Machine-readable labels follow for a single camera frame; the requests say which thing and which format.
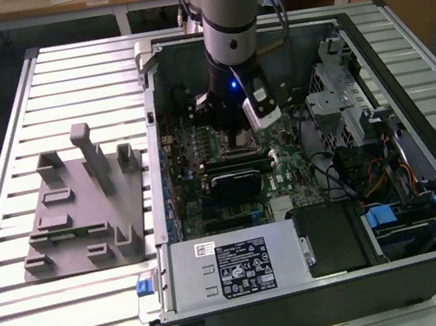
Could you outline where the black graphics card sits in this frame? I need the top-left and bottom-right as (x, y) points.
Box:
(206, 165), (267, 206)

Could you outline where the brown cable sleeve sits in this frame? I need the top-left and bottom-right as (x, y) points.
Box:
(255, 38), (291, 58)

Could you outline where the silver metal drive cage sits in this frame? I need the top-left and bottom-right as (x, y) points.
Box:
(294, 29), (400, 156)

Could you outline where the black RAM slot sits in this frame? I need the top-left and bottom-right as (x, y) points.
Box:
(203, 154), (275, 172)
(203, 149), (274, 168)
(204, 157), (276, 175)
(205, 161), (277, 180)

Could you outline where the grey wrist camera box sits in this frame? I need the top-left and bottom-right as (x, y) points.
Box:
(192, 91), (214, 114)

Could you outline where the black PC case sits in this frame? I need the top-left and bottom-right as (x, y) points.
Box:
(102, 0), (436, 326)

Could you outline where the red wire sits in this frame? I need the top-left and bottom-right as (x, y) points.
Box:
(366, 156), (390, 172)

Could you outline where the yellow wire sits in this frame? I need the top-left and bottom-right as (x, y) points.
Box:
(362, 169), (394, 198)

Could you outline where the silver chipset heatsink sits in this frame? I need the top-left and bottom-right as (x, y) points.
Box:
(269, 195), (297, 221)

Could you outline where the green RAM stick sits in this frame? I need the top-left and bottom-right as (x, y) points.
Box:
(46, 226), (92, 245)

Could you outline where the grey plastic case handle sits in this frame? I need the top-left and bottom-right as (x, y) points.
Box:
(130, 39), (163, 90)

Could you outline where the orange flat wire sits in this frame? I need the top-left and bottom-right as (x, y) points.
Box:
(397, 161), (421, 200)

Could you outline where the grey parts rack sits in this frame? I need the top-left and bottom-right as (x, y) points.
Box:
(0, 112), (161, 285)

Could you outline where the blue plastic latch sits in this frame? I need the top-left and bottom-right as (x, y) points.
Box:
(135, 278), (156, 299)

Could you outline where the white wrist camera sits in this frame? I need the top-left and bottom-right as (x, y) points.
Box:
(236, 73), (284, 133)

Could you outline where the black plastic shroud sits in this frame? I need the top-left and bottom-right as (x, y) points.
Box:
(291, 196), (374, 282)

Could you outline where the CPU socket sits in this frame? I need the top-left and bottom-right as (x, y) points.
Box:
(214, 122), (266, 163)

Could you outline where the silver power supply unit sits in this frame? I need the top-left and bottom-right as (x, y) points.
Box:
(147, 216), (323, 325)

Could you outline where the green motherboard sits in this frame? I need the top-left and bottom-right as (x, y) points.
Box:
(150, 87), (330, 242)

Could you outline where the black camera cable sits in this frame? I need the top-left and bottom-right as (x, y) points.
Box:
(262, 0), (293, 45)

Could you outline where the blue disk carrier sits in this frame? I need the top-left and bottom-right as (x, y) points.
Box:
(364, 203), (400, 232)

